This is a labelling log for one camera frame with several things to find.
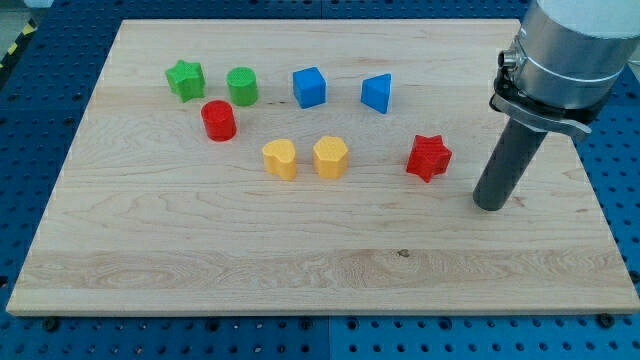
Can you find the light wooden board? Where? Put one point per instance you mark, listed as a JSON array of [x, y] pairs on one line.
[[150, 217]]

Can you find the green star block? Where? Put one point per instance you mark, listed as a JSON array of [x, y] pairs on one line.
[[186, 80]]

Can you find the blue triangular prism block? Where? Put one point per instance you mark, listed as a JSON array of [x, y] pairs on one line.
[[376, 92]]

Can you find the red star block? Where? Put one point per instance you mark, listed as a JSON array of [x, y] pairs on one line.
[[429, 156]]

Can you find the yellow heart block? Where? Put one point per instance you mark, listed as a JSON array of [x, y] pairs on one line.
[[280, 158]]

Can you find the yellow hexagon block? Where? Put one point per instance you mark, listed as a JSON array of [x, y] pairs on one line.
[[330, 157]]

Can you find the green cylinder block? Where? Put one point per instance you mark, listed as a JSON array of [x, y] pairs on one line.
[[242, 85]]

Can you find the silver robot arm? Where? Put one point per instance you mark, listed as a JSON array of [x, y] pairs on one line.
[[556, 76]]

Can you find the blue cube block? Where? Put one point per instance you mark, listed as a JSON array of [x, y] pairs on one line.
[[309, 87]]

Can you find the red cylinder block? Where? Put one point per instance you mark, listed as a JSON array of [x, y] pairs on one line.
[[219, 121]]

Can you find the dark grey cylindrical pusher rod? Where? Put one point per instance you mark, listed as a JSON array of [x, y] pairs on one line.
[[510, 158]]

